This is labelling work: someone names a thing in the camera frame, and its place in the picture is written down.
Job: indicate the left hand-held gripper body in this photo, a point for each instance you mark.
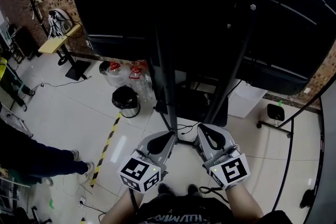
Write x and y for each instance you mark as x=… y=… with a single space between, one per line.
x=136 y=170

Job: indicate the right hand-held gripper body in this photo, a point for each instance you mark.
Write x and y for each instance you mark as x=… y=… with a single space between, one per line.
x=233 y=170

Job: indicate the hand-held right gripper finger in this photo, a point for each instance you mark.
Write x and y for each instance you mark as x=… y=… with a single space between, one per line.
x=229 y=140
x=203 y=149

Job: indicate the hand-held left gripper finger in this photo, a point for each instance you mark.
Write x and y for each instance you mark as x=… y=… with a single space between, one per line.
x=169 y=154
x=143 y=144

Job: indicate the person's left forearm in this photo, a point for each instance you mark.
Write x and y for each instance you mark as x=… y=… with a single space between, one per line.
x=120 y=211

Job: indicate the person's right forearm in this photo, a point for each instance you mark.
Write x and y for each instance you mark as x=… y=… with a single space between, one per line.
x=244 y=204

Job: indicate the person's left black shoe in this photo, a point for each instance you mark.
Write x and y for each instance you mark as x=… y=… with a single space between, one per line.
x=164 y=189

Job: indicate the person's black shoe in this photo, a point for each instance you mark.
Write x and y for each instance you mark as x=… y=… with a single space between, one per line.
x=164 y=189
x=193 y=189

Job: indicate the yellow black hazard tape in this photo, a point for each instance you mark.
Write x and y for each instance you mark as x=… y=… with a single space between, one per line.
x=82 y=221
x=107 y=144

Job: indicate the person's right black shoe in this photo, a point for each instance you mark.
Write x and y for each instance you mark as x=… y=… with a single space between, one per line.
x=193 y=189

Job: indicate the small white bin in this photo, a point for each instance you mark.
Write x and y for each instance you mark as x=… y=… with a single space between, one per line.
x=275 y=112

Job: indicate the person's black shirt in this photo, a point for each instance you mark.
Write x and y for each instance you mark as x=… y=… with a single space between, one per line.
x=183 y=209

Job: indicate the clear red-capped water bottle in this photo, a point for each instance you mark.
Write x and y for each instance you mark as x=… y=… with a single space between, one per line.
x=116 y=76
x=141 y=86

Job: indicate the black metal television stand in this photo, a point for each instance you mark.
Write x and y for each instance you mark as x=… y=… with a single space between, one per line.
x=168 y=86

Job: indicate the dark bin with bag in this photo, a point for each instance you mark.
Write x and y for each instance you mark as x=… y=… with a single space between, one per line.
x=104 y=68

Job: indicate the whiteboard on black stand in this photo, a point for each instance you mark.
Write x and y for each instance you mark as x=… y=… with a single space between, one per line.
x=328 y=165

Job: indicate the black office chair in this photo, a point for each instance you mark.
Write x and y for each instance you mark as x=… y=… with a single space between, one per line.
x=23 y=215

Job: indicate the light wooden standing desk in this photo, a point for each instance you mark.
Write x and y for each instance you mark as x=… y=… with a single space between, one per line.
x=52 y=46

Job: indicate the large black television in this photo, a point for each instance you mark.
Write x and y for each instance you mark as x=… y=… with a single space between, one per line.
x=118 y=8

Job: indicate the white rounded device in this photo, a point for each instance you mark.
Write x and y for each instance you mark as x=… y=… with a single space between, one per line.
x=60 y=21

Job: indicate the dark low cabinet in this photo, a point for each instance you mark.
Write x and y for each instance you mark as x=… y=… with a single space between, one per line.
x=26 y=43

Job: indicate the black coat rack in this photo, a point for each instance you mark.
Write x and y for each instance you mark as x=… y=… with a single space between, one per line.
x=39 y=18

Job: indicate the white wall outlet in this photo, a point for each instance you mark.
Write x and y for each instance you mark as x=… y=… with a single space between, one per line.
x=307 y=90

